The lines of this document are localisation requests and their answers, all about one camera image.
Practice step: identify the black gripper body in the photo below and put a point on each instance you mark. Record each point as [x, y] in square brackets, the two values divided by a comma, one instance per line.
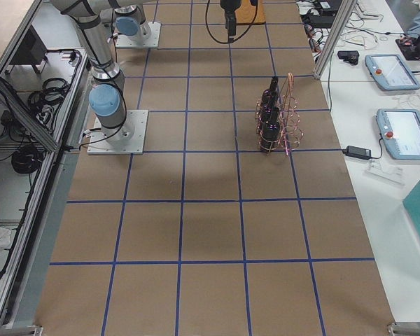
[228, 6]

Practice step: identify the dark wine bottle front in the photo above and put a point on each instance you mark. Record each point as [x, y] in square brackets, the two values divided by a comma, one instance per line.
[270, 131]

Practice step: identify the dark wine bottle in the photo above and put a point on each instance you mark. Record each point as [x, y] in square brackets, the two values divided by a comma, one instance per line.
[270, 131]
[272, 88]
[268, 102]

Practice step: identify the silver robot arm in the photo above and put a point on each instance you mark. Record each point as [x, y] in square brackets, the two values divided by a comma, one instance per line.
[86, 16]
[131, 22]

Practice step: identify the dark wine bottle rear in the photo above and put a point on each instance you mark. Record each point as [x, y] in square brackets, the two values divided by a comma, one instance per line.
[272, 88]

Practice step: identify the dark wine bottle middle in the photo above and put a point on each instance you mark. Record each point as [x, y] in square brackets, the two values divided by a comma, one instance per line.
[268, 102]

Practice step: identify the black handheld device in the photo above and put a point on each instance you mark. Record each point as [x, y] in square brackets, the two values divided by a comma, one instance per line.
[349, 56]

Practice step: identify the far teach pendant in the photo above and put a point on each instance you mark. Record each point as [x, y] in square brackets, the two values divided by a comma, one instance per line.
[391, 73]

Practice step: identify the teach pendant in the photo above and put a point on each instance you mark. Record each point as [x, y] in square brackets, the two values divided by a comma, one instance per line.
[400, 130]
[391, 73]

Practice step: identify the black power adapter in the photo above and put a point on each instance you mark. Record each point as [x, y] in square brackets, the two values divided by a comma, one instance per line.
[357, 152]

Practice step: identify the near teach pendant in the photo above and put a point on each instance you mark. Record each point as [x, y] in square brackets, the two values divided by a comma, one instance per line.
[400, 130]

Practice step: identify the clear acrylic holder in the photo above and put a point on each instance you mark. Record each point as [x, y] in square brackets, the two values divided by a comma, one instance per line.
[390, 174]

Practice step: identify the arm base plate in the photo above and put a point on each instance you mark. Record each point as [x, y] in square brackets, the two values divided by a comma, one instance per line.
[130, 139]
[124, 43]

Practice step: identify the copper wire bottle basket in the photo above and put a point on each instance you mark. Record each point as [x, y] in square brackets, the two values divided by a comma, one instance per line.
[291, 134]

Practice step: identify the aluminium frame post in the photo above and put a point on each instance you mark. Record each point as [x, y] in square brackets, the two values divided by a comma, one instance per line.
[337, 28]

